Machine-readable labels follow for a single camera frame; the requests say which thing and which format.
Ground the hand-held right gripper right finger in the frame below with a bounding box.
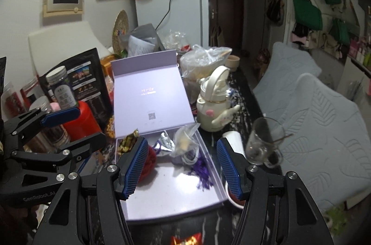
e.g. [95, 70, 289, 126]
[216, 137, 331, 245]

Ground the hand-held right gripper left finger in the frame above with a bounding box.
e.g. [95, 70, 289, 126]
[30, 136, 150, 245]

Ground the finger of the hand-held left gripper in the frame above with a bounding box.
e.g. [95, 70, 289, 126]
[12, 133, 107, 176]
[0, 106, 81, 147]

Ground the red yarn ball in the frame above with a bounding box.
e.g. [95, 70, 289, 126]
[138, 143, 157, 184]

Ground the purple tassel charm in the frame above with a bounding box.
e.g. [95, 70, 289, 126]
[153, 141, 215, 190]

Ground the gold foil snack packet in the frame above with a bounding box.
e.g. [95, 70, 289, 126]
[117, 129, 141, 154]

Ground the crinkled silver foil packet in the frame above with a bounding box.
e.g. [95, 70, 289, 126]
[158, 130, 176, 153]

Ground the small clear plastic pouch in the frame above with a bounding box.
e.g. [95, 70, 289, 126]
[171, 125, 200, 166]

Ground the lavender gift box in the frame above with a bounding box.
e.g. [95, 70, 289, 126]
[111, 50, 229, 222]

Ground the red canister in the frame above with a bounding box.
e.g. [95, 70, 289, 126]
[62, 101, 103, 142]

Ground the jar of dark contents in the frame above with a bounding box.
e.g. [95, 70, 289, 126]
[23, 123, 71, 153]

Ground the clear jar white lid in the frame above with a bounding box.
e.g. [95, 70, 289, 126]
[45, 65, 79, 110]

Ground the yellow pasta bag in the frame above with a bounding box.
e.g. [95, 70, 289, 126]
[105, 117, 116, 139]

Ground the small red white bowl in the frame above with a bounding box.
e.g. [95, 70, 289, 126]
[226, 187, 247, 209]

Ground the clear glass mug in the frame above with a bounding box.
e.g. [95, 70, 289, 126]
[245, 117, 287, 168]

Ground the black snack bag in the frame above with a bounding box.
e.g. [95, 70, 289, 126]
[39, 48, 113, 129]

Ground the jar of red contents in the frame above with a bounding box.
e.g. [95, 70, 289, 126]
[1, 82, 26, 118]

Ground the orange snack packet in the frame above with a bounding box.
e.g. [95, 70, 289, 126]
[100, 61, 115, 95]

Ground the cream water bottle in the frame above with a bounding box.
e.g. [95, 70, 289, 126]
[196, 65, 241, 132]

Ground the wooden stir stick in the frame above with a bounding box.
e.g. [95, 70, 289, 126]
[268, 133, 294, 145]

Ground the white chair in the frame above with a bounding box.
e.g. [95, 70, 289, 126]
[28, 20, 113, 80]

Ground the red candy wrapper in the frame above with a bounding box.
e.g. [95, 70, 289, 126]
[171, 233, 203, 245]

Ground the grey leaf-pattern sofa cushion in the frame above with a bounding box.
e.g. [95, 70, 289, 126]
[252, 42, 323, 106]
[253, 72, 371, 213]

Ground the printed paper sheet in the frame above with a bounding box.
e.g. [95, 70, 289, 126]
[128, 35, 155, 57]

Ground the woven straw mat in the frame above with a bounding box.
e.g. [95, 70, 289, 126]
[112, 10, 130, 55]

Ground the wooden bowl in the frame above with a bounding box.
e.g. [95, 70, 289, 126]
[225, 55, 240, 71]

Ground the large clear plastic bag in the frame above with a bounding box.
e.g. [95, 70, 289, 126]
[180, 44, 232, 80]

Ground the green leafy plant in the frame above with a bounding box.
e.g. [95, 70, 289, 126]
[325, 204, 352, 237]

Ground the grey plastic bag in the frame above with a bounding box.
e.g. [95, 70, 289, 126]
[120, 23, 164, 57]

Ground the brown paper bag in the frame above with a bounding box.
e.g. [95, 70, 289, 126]
[209, 25, 225, 47]

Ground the crumpled clear wrap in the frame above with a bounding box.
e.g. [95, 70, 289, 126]
[162, 30, 192, 52]

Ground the white fridge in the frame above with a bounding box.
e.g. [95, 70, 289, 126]
[135, 0, 210, 60]

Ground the dark brown door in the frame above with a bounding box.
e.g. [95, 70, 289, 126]
[208, 0, 245, 50]

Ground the dark hanging handbag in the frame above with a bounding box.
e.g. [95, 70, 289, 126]
[266, 0, 284, 26]

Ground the large green tote bag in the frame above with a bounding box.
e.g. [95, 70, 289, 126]
[292, 0, 323, 31]

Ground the row of small bottles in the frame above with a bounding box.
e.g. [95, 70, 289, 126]
[348, 36, 371, 66]

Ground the small green tote bag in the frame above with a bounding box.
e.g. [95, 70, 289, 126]
[330, 18, 351, 44]

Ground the white cord coil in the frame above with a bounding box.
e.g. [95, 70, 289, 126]
[180, 146, 200, 166]

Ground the black power cable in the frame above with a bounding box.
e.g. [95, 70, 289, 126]
[155, 0, 178, 31]

